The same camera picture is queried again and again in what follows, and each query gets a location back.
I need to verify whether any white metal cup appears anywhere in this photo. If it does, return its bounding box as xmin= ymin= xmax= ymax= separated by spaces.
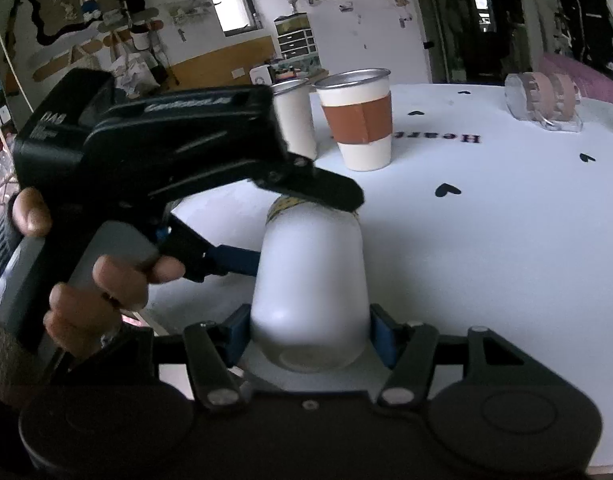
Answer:
xmin=271 ymin=79 xmax=317 ymax=160

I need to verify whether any glass mug with brown sleeve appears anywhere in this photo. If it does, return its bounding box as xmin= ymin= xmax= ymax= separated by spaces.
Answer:
xmin=504 ymin=72 xmax=583 ymax=132

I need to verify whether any small white appliance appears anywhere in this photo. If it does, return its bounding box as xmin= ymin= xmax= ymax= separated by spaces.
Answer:
xmin=249 ymin=64 xmax=275 ymax=86

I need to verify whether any white frosted cup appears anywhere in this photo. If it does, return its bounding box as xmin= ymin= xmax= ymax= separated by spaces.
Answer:
xmin=251 ymin=196 xmax=371 ymax=374

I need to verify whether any small drawer organizer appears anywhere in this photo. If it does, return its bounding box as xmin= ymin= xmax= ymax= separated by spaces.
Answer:
xmin=274 ymin=12 xmax=317 ymax=60

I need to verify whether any white cup with brown sleeve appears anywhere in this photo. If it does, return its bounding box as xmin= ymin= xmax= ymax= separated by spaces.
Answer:
xmin=314 ymin=68 xmax=393 ymax=171

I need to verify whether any window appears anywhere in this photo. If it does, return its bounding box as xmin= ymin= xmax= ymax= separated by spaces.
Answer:
xmin=211 ymin=0 xmax=262 ymax=37

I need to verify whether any left hand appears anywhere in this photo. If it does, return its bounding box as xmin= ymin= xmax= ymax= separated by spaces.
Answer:
xmin=8 ymin=186 xmax=187 ymax=359

